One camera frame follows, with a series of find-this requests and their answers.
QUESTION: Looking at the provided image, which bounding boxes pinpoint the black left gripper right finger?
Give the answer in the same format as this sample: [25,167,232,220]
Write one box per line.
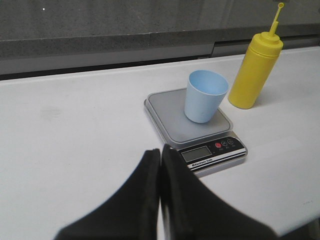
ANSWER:
[160,144,277,240]

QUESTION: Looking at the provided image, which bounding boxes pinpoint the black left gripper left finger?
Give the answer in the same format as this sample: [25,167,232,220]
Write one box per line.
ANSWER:
[56,149,160,240]

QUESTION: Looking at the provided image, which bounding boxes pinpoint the light blue plastic cup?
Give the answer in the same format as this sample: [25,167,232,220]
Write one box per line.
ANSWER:
[184,70,229,124]

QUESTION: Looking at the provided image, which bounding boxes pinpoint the yellow squeeze bottle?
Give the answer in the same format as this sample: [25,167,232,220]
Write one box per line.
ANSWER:
[228,2,285,109]

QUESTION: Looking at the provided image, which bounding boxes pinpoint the silver digital kitchen scale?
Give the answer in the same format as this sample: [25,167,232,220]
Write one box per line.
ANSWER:
[144,88,248,178]

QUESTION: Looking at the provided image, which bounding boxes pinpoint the grey stone counter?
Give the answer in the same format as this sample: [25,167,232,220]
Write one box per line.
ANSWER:
[0,0,320,62]

